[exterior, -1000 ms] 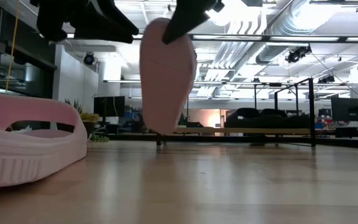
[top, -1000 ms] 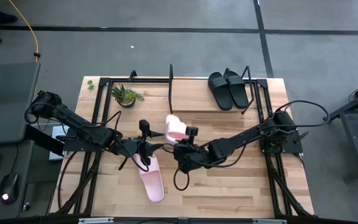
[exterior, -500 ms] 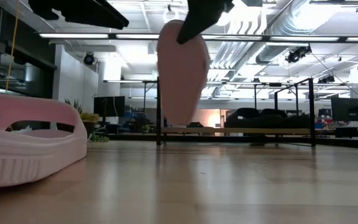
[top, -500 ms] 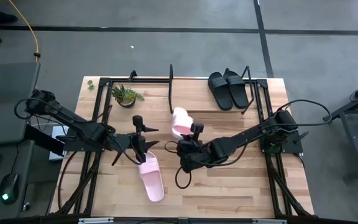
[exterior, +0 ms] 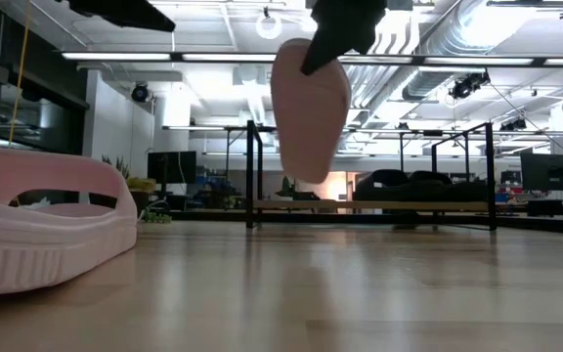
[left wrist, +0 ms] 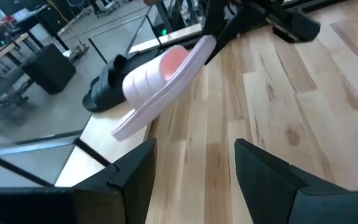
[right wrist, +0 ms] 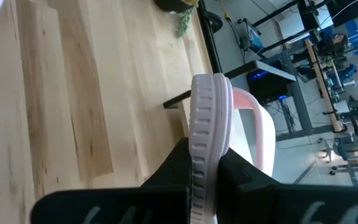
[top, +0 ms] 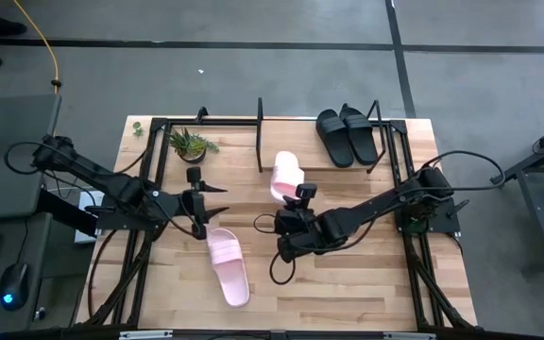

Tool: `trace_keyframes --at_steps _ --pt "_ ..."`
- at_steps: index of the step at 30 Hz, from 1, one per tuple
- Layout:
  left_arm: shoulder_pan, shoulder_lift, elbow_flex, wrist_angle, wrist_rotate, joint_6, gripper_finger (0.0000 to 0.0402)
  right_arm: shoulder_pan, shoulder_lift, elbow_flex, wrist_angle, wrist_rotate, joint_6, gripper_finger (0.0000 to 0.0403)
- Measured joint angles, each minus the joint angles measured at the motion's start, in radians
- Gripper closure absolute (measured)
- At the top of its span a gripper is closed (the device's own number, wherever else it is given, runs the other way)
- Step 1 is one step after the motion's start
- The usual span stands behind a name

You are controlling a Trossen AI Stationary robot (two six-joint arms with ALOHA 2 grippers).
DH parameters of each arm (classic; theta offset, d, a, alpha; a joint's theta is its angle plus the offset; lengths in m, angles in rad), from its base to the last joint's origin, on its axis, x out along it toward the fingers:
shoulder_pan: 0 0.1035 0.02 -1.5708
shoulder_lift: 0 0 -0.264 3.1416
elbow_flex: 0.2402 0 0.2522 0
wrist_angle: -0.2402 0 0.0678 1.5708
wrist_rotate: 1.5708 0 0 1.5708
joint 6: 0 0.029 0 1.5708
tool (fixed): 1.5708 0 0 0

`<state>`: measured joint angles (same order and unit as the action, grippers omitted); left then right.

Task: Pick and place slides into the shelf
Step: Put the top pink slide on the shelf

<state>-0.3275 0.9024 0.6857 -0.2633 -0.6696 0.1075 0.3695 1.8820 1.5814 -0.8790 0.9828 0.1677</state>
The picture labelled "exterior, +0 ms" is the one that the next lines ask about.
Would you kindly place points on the large black computer monitor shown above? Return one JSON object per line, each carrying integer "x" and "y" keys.
{"x": 550, "y": 171}

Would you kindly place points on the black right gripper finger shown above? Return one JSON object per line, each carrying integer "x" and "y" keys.
{"x": 320, "y": 54}

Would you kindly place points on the black slide sandal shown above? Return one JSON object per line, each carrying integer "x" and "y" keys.
{"x": 447, "y": 188}
{"x": 381, "y": 188}

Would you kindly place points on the black aluminium rig frame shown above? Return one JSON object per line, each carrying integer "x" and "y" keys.
{"x": 531, "y": 224}

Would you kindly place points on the small green plant sprig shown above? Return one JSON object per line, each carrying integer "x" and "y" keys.
{"x": 157, "y": 217}

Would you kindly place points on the black ceiling spotlight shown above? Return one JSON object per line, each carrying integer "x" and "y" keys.
{"x": 512, "y": 125}
{"x": 140, "y": 92}

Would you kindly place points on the black metal shoe rack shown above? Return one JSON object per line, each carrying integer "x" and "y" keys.
{"x": 490, "y": 171}

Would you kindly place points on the pink slide sandal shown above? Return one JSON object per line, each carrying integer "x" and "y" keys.
{"x": 42, "y": 234}
{"x": 311, "y": 127}

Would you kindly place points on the thin black metal frame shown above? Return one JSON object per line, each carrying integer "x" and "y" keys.
{"x": 466, "y": 151}

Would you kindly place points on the potted green succulent plant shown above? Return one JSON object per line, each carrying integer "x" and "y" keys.
{"x": 137, "y": 185}

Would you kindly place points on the silver ventilation duct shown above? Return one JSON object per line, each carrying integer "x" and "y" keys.
{"x": 425, "y": 85}

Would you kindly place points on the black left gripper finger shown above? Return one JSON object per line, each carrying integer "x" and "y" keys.
{"x": 125, "y": 12}

